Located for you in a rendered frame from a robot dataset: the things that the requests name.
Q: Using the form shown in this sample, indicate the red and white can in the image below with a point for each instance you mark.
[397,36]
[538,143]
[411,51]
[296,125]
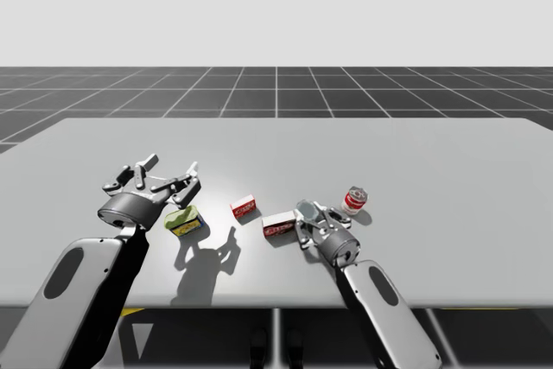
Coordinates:
[354,202]

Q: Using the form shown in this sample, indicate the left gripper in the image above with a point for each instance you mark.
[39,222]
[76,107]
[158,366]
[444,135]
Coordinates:
[131,209]

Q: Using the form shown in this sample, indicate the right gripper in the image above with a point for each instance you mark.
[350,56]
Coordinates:
[339,246]

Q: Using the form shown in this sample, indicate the red and white carton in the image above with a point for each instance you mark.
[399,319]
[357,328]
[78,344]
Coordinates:
[278,226]

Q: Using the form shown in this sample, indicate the green and blue rectangular can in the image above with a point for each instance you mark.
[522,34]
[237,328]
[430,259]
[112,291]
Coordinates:
[185,221]

